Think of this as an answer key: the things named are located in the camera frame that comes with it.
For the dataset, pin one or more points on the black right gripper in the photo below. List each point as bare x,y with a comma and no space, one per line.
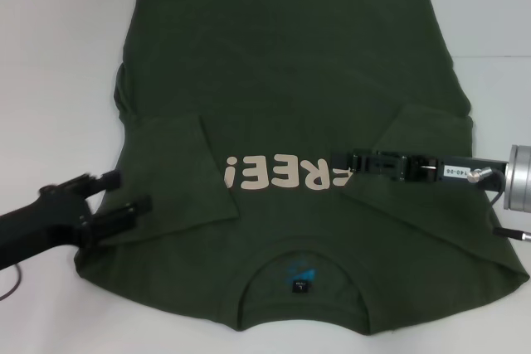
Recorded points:
493,167

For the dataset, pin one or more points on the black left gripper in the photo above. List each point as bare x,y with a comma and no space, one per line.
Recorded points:
41,221

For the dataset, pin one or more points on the dark green FREE t-shirt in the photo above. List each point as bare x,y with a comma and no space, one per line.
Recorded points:
265,80

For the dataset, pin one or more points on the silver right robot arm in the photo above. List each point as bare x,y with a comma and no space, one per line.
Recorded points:
520,180

